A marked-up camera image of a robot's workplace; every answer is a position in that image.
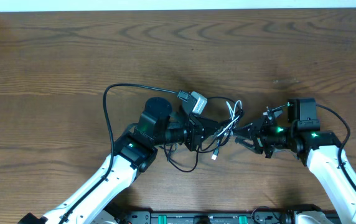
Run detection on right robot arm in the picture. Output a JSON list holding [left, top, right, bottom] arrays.
[[233, 98, 356, 223]]

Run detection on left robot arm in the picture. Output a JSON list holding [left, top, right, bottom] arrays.
[[18, 97, 221, 224]]

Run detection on white cable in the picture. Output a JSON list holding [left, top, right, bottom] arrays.
[[215, 100, 243, 138]]

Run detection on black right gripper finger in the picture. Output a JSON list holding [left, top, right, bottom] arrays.
[[235, 138, 263, 154], [233, 123, 260, 137]]

